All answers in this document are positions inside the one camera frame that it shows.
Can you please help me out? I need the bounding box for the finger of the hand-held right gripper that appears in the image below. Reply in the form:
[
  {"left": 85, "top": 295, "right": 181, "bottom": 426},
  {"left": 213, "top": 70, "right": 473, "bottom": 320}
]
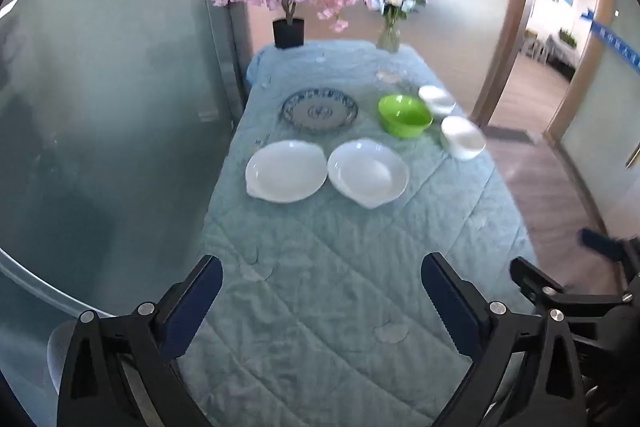
[
  {"left": 577, "top": 228, "right": 640, "bottom": 275},
  {"left": 509, "top": 257, "right": 627, "bottom": 309}
]

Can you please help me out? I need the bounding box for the light blue quilted blanket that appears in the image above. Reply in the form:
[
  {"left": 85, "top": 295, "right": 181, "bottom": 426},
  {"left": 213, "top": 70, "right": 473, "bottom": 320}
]
[{"left": 177, "top": 39, "right": 540, "bottom": 427}]

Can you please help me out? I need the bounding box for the blue patterned plate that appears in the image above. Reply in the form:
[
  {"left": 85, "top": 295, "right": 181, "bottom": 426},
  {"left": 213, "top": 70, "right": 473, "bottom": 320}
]
[{"left": 280, "top": 88, "right": 360, "bottom": 134}]

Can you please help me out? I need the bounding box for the covered table in hallway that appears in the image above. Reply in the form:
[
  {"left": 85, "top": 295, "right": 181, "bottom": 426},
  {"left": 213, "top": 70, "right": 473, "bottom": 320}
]
[{"left": 546, "top": 34, "right": 582, "bottom": 81}]

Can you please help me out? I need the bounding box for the green plastic bowl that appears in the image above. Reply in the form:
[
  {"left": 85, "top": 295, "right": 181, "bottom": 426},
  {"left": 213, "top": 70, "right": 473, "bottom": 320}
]
[{"left": 378, "top": 94, "right": 434, "bottom": 138}]

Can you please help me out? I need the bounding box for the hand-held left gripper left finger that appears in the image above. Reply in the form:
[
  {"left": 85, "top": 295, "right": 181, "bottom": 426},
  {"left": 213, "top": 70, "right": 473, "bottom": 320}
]
[{"left": 56, "top": 254, "right": 224, "bottom": 427}]

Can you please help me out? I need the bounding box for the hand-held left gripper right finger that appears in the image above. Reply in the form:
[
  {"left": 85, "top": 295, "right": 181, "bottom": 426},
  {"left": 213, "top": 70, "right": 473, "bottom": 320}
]
[{"left": 421, "top": 252, "right": 587, "bottom": 427}]

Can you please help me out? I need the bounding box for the blue glass sticker band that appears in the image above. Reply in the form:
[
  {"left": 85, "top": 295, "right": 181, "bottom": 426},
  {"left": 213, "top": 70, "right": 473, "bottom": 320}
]
[{"left": 580, "top": 8, "right": 640, "bottom": 74}]

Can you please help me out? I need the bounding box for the white plate with ears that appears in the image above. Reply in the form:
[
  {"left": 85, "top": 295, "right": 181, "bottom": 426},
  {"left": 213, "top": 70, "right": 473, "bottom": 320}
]
[
  {"left": 327, "top": 138, "right": 410, "bottom": 210},
  {"left": 245, "top": 140, "right": 328, "bottom": 204}
]

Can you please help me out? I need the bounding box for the glass vase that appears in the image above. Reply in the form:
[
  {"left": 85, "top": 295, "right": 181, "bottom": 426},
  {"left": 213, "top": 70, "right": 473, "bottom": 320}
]
[{"left": 376, "top": 18, "right": 402, "bottom": 54}]

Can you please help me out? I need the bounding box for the white ceramic bowl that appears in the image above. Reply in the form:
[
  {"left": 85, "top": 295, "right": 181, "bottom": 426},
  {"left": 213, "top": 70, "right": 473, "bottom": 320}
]
[
  {"left": 440, "top": 116, "right": 487, "bottom": 162},
  {"left": 418, "top": 85, "right": 457, "bottom": 116}
]

